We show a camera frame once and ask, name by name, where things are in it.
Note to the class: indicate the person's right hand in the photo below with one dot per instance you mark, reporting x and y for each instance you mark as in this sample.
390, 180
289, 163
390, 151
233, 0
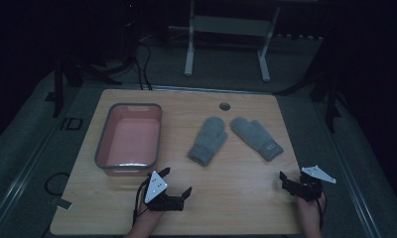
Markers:
310, 211

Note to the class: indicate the grey mitten with label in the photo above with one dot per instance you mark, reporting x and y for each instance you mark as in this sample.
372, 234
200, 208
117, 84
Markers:
256, 137

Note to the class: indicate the plain grey mitten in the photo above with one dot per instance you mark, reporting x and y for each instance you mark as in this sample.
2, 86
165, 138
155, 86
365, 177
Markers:
208, 140

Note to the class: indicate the person's left hand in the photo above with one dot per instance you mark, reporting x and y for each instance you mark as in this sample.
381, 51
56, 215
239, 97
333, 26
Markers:
147, 218

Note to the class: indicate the white metal desk frame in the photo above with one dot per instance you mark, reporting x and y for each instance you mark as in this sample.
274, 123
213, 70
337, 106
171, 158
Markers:
229, 25

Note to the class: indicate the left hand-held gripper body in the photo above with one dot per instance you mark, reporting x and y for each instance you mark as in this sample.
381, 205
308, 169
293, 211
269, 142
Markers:
155, 185

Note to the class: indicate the grey tape piece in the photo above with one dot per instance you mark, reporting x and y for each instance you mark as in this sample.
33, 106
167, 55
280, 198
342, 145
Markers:
61, 204

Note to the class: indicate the pink basin with grey rim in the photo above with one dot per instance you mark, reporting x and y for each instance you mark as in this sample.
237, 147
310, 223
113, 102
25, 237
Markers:
132, 139

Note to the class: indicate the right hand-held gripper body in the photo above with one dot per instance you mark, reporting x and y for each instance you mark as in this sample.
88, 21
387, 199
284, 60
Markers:
309, 190

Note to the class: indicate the black tripod stand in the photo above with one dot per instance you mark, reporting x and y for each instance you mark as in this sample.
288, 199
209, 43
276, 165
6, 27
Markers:
330, 99
70, 71

